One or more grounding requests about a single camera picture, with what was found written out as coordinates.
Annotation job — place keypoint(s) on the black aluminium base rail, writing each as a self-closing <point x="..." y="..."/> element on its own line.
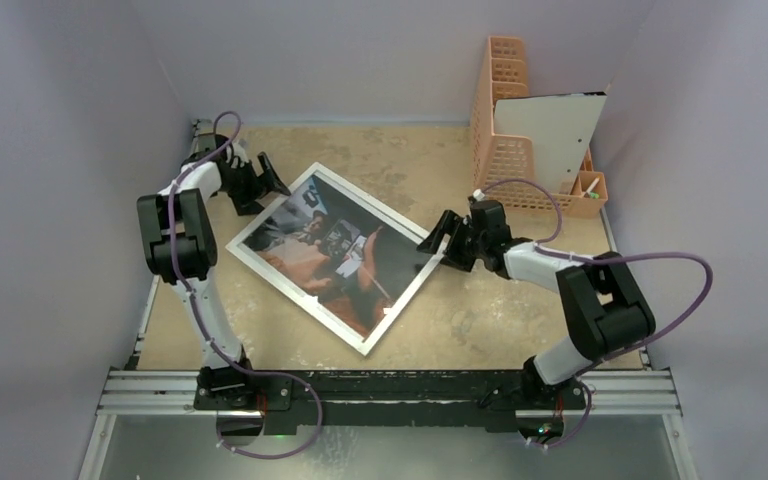
<point x="492" y="400"/>

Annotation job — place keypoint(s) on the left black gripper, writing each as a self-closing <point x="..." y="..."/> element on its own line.
<point x="249" y="204"/>

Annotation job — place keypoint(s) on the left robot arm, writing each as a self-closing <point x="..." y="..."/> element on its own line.
<point x="180" y="247"/>

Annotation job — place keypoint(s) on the orange plastic file organizer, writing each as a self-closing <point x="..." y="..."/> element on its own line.
<point x="503" y="166"/>

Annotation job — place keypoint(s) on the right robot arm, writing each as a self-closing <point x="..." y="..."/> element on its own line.
<point x="604" y="308"/>

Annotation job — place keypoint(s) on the white board sheet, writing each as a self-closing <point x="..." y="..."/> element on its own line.
<point x="560" y="128"/>

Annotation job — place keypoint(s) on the printed photo of driver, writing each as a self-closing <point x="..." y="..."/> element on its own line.
<point x="331" y="258"/>

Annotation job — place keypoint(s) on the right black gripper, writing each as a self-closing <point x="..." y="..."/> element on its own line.
<point x="459" y="240"/>

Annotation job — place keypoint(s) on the white marker pen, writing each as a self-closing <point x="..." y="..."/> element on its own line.
<point x="590" y="192"/>

